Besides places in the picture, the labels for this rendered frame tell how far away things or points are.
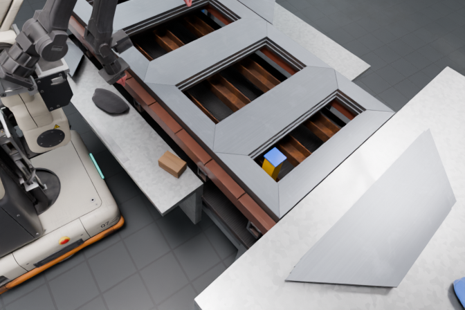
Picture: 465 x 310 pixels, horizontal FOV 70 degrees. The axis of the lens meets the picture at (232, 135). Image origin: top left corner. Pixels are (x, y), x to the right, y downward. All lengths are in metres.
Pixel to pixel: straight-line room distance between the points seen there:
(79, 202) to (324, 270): 1.31
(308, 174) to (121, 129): 0.82
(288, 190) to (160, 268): 1.00
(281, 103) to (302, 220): 0.62
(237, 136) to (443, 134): 0.71
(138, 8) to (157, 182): 0.92
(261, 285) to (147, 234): 1.24
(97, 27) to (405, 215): 1.04
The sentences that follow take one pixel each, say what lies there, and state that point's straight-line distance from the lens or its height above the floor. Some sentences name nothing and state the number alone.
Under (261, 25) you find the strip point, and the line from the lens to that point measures 1.80.
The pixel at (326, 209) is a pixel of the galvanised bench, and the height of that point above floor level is 1.05.
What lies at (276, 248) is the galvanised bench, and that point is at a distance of 0.90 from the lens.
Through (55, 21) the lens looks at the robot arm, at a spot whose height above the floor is 1.31.
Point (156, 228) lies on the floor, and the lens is 2.02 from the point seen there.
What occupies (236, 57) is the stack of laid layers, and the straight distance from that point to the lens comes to 1.62.
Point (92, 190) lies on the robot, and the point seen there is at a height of 0.28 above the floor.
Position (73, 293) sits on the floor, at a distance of 2.01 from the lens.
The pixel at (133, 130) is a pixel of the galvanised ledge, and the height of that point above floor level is 0.68.
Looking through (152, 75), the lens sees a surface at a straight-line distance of 1.48.
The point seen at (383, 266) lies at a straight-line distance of 0.95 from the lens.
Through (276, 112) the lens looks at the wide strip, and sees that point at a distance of 1.38.
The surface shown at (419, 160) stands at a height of 1.07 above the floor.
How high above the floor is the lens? 1.88
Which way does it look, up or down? 53 degrees down
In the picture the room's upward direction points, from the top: 9 degrees clockwise
